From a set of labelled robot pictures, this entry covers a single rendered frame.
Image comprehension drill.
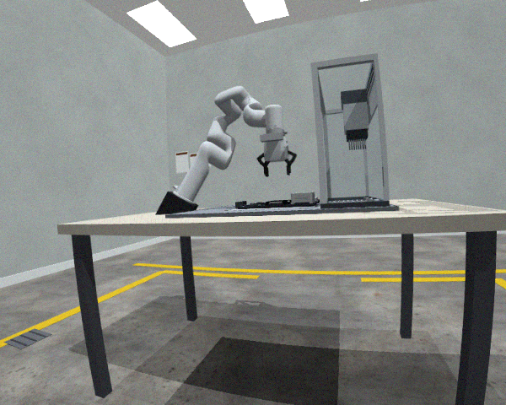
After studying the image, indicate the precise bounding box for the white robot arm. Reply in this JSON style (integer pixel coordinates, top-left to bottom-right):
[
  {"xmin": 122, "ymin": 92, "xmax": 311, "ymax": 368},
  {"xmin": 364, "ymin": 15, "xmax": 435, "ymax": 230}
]
[{"xmin": 173, "ymin": 86, "xmax": 288, "ymax": 204}]

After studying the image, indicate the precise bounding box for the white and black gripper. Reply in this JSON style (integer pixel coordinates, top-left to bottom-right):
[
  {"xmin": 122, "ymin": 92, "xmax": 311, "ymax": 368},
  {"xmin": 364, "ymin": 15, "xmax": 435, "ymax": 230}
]
[{"xmin": 257, "ymin": 137, "xmax": 297, "ymax": 177}]

